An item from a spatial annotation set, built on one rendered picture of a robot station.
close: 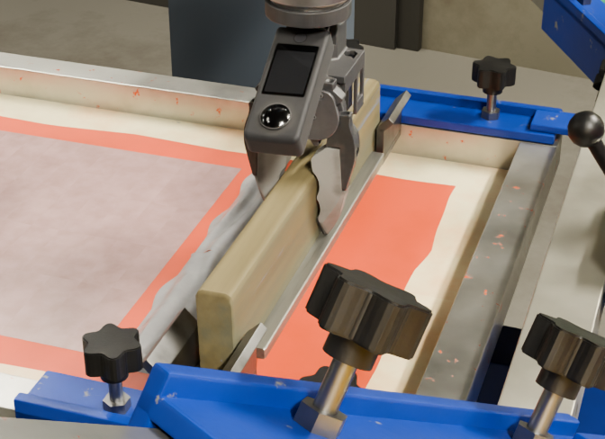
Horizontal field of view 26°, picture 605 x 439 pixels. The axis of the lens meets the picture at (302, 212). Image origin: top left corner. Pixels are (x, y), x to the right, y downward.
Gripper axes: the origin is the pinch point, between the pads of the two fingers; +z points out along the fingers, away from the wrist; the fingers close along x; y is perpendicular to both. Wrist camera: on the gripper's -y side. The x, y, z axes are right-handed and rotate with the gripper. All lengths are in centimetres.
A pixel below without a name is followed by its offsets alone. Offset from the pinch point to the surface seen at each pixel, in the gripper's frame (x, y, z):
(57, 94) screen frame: 37.5, 25.3, 4.4
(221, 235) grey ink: 8.7, 2.8, 4.7
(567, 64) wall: 7, 268, 98
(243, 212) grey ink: 8.4, 7.8, 5.1
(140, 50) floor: 134, 245, 101
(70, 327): 15.7, -14.3, 5.4
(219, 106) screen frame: 17.8, 25.3, 3.0
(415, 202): -6.7, 15.6, 5.5
